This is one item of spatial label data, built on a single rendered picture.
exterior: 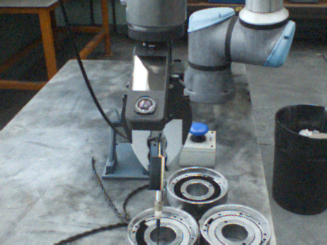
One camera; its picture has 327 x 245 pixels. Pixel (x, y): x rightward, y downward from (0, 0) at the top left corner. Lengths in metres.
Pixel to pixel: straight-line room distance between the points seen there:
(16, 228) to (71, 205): 0.10
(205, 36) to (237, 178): 0.40
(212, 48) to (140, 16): 0.57
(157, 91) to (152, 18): 0.09
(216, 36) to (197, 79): 0.13
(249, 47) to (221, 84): 0.14
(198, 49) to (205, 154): 0.34
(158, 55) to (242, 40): 0.53
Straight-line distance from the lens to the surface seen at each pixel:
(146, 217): 0.66
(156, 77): 0.49
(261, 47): 1.00
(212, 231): 0.64
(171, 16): 0.49
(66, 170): 0.84
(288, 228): 1.94
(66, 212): 0.74
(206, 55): 1.06
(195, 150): 0.81
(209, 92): 1.08
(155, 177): 0.57
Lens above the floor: 1.26
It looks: 27 degrees down
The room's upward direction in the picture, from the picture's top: 1 degrees counter-clockwise
